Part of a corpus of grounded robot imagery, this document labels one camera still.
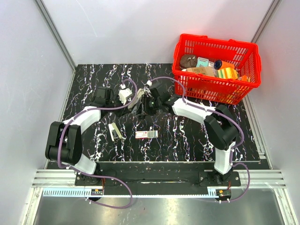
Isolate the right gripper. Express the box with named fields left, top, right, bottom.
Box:
left=135, top=94, right=162, bottom=117

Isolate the grey staple magazine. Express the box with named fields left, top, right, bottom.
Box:
left=127, top=89, right=144, bottom=110

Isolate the white stapler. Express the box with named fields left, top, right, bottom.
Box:
left=108, top=122, right=122, bottom=142

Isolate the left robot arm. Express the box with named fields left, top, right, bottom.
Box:
left=45, top=85, right=133, bottom=185

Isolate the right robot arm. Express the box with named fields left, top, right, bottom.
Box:
left=132, top=83, right=238, bottom=186

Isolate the staple box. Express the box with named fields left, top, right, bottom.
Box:
left=135, top=130, right=158, bottom=139

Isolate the brown round item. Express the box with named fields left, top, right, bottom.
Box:
left=180, top=54, right=197, bottom=68

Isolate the teal small box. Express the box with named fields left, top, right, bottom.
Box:
left=196, top=57, right=209, bottom=68

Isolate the cardboard box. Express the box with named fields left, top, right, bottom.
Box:
left=182, top=67, right=215, bottom=77

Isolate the red plastic basket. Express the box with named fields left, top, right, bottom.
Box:
left=172, top=34, right=262, bottom=105

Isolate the blue capped orange bottle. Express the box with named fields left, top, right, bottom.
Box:
left=214, top=60, right=235, bottom=70

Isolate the green orange box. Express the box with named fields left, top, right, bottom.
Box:
left=217, top=67, right=239, bottom=80

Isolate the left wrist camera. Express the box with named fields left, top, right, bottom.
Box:
left=118, top=84, right=133, bottom=105

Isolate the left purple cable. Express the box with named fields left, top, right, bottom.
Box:
left=57, top=78, right=138, bottom=208

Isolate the purple cable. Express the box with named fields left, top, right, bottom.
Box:
left=145, top=76, right=251, bottom=203
left=57, top=78, right=138, bottom=208

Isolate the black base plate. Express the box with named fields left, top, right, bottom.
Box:
left=74, top=170, right=242, bottom=187

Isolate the aluminium rail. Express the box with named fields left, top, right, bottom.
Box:
left=32, top=170, right=286, bottom=188

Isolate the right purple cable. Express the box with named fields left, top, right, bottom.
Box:
left=145, top=76, right=251, bottom=203

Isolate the white cable duct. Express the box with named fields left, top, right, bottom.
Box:
left=43, top=188, right=103, bottom=197

